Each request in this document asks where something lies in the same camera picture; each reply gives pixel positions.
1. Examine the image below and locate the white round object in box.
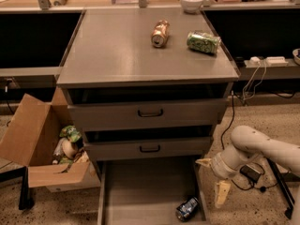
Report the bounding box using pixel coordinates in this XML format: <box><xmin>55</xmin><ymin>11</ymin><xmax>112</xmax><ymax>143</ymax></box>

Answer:
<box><xmin>62</xmin><ymin>140</ymin><xmax>78</xmax><ymax>159</ymax></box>

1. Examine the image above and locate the blue pepsi can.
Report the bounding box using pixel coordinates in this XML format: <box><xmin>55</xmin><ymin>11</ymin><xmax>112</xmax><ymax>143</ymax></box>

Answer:
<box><xmin>175</xmin><ymin>197</ymin><xmax>199</xmax><ymax>222</ymax></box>

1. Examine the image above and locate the orange soda can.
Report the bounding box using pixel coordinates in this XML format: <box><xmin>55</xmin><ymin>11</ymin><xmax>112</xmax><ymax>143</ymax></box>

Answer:
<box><xmin>151</xmin><ymin>20</ymin><xmax>170</xmax><ymax>48</ymax></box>

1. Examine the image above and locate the white power strip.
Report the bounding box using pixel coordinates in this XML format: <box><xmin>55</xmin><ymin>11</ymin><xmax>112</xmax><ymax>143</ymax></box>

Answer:
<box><xmin>248</xmin><ymin>56</ymin><xmax>288</xmax><ymax>67</ymax></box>

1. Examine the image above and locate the green snack bag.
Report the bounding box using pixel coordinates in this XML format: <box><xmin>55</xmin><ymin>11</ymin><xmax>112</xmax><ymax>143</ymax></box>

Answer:
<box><xmin>59</xmin><ymin>126</ymin><xmax>82</xmax><ymax>143</ymax></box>

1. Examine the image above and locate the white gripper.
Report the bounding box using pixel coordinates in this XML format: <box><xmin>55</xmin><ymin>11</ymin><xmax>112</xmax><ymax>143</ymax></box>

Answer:
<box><xmin>195</xmin><ymin>153</ymin><xmax>236</xmax><ymax>208</ymax></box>

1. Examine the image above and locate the grey drawer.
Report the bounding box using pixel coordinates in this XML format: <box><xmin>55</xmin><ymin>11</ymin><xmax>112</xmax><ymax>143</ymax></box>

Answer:
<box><xmin>68</xmin><ymin>98</ymin><xmax>226</xmax><ymax>131</ymax></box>
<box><xmin>84</xmin><ymin>137</ymin><xmax>212</xmax><ymax>160</ymax></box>
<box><xmin>97</xmin><ymin>157</ymin><xmax>211</xmax><ymax>225</ymax></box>

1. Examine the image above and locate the bottom grey drawer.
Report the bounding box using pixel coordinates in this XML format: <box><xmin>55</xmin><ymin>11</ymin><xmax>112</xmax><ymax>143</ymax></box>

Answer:
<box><xmin>97</xmin><ymin>157</ymin><xmax>211</xmax><ymax>225</ymax></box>

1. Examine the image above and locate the brown cardboard box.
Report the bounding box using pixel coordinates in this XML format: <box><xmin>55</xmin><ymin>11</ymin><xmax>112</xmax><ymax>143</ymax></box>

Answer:
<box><xmin>0</xmin><ymin>88</ymin><xmax>100</xmax><ymax>192</ymax></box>

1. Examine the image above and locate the top grey drawer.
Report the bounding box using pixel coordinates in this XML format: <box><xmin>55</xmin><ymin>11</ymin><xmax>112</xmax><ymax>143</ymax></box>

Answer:
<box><xmin>68</xmin><ymin>98</ymin><xmax>226</xmax><ymax>131</ymax></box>

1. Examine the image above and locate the middle grey drawer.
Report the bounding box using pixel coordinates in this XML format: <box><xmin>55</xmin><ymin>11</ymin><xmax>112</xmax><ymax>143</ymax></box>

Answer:
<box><xmin>84</xmin><ymin>137</ymin><xmax>212</xmax><ymax>160</ymax></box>

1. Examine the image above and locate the grey drawer cabinet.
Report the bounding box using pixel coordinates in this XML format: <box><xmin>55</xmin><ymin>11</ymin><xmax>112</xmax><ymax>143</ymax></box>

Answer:
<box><xmin>56</xmin><ymin>7</ymin><xmax>241</xmax><ymax>173</ymax></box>

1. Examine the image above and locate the black stand leg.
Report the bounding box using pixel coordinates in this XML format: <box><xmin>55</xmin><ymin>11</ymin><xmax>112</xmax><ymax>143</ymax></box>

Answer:
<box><xmin>267</xmin><ymin>159</ymin><xmax>294</xmax><ymax>219</ymax></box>
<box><xmin>0</xmin><ymin>167</ymin><xmax>35</xmax><ymax>210</ymax></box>

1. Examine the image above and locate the black stand leg left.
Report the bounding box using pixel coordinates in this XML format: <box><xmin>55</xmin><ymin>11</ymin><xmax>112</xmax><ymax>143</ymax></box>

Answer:
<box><xmin>0</xmin><ymin>167</ymin><xmax>35</xmax><ymax>210</ymax></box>

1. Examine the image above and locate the black stand leg right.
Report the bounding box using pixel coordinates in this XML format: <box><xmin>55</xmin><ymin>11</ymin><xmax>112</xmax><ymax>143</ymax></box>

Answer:
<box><xmin>267</xmin><ymin>159</ymin><xmax>294</xmax><ymax>219</ymax></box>

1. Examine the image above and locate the black power adapter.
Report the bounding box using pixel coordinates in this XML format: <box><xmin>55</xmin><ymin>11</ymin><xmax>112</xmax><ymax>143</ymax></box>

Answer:
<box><xmin>240</xmin><ymin>165</ymin><xmax>262</xmax><ymax>183</ymax></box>

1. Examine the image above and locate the green soda can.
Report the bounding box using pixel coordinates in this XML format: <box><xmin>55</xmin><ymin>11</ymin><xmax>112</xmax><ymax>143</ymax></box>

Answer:
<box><xmin>187</xmin><ymin>31</ymin><xmax>221</xmax><ymax>54</ymax></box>

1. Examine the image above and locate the black power cable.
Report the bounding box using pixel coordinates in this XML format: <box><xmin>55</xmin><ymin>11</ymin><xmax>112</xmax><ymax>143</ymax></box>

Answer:
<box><xmin>220</xmin><ymin>91</ymin><xmax>279</xmax><ymax>193</ymax></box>

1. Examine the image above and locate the white bowl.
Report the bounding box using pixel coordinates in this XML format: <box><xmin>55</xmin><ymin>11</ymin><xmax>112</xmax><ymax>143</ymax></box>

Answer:
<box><xmin>179</xmin><ymin>0</ymin><xmax>204</xmax><ymax>13</ymax></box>

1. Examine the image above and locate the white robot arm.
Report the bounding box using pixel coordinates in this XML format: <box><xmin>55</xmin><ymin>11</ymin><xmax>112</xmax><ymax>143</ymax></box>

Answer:
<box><xmin>196</xmin><ymin>126</ymin><xmax>300</xmax><ymax>208</ymax></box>

